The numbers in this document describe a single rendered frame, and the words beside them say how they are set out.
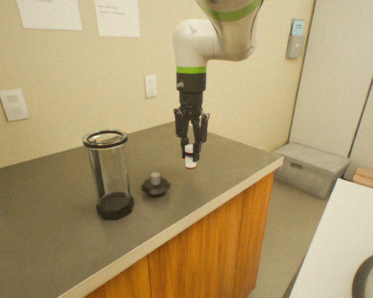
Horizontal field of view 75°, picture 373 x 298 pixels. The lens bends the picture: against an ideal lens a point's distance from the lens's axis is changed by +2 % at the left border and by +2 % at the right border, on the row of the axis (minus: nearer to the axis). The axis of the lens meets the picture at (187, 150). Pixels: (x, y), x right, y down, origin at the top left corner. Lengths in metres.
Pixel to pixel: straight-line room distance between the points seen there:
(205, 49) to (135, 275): 0.63
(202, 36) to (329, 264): 0.57
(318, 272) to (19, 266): 0.59
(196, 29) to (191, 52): 0.06
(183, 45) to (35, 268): 0.63
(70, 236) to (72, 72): 0.72
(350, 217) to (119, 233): 0.50
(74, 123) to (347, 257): 1.09
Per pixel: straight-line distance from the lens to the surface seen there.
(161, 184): 0.76
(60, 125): 1.21
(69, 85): 1.19
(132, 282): 0.74
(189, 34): 0.71
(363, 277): 0.44
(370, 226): 0.48
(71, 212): 0.78
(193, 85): 0.73
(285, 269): 1.91
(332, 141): 2.92
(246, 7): 0.40
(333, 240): 0.47
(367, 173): 2.76
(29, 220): 0.81
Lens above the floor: 1.38
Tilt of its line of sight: 24 degrees down
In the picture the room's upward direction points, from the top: straight up
